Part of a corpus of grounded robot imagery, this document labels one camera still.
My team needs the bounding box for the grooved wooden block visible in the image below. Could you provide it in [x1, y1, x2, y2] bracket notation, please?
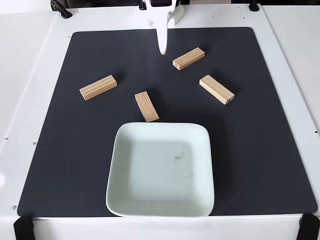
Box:
[172, 47, 206, 71]
[198, 74, 236, 106]
[134, 91, 160, 123]

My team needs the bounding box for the smooth wooden block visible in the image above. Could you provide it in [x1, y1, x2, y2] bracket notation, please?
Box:
[79, 74, 118, 102]

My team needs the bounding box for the pale green square plate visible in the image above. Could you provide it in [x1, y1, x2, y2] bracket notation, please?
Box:
[105, 121, 216, 218]

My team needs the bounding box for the black table mat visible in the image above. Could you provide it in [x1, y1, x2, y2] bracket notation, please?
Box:
[16, 26, 318, 218]

